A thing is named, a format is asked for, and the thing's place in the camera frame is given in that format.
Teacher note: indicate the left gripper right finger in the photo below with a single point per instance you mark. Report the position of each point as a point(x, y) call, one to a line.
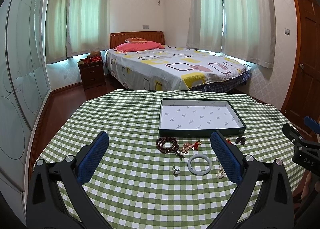
point(262, 197)

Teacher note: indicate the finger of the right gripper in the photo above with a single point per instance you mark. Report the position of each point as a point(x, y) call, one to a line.
point(292, 134)
point(312, 124)

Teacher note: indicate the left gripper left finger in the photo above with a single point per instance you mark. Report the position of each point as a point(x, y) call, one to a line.
point(56, 197)

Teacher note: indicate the black hair clip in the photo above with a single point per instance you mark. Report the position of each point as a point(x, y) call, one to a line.
point(241, 140)

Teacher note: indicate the pale jade bangle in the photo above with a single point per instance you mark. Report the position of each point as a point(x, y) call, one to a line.
point(199, 164)

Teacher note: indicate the red gold tassel charm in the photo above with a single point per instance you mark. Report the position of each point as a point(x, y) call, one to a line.
point(197, 144)

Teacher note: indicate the green white jewelry tray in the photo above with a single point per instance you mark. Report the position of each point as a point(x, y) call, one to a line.
point(199, 118)

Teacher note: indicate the person right hand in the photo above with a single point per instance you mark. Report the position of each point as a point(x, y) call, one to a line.
point(310, 179)

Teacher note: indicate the brown wooden door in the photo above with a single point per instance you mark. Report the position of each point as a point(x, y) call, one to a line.
point(302, 98)

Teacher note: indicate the frosted glass wardrobe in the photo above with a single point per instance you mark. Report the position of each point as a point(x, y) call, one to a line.
point(24, 84)

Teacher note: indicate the right white curtain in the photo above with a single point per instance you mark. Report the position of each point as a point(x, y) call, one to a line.
point(243, 29)

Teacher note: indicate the white curtain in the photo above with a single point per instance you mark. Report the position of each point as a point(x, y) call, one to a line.
point(243, 29)
point(76, 27)

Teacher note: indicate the bed with patterned sheet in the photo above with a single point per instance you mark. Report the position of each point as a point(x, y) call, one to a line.
point(173, 68)

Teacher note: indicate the dark wooden nightstand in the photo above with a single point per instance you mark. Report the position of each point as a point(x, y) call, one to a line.
point(92, 74)

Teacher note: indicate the red boxes on nightstand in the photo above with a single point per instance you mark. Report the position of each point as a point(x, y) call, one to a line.
point(93, 57)

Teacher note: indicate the pink pillow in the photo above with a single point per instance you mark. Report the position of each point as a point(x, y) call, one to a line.
point(131, 47)

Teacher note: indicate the orange patterned pillow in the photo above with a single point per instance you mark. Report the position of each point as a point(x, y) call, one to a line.
point(135, 40)

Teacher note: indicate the left white curtain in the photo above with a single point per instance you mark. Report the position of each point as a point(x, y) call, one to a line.
point(76, 27)

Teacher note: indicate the wall light switch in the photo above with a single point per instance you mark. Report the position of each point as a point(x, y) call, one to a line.
point(287, 31)

